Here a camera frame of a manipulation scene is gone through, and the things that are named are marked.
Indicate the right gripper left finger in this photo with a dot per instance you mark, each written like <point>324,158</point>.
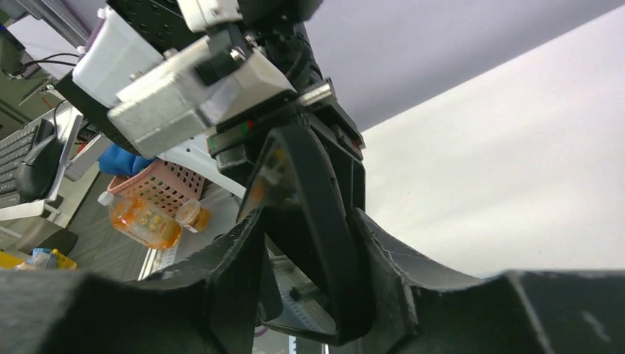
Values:
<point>206,303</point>

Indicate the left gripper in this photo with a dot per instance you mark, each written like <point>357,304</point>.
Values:
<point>236,144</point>

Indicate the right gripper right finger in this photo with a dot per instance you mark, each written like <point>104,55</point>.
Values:
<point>422,306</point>

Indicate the black phone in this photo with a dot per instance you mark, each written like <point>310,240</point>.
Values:
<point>317,285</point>

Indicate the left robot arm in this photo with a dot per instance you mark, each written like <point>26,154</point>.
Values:
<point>193,153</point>

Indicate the pink plastic basket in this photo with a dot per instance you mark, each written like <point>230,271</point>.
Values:
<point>164,184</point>

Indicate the small orange jar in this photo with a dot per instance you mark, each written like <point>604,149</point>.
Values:
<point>192,216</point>

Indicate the orange drink bottle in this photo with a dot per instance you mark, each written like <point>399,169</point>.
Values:
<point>141,221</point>

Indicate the blue cloth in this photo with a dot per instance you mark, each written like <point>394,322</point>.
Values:
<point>119,162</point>

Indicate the black computer mouse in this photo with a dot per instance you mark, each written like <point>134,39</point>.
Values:
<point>36,173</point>

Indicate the black keyboard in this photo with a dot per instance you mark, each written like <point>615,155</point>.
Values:
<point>13,150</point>

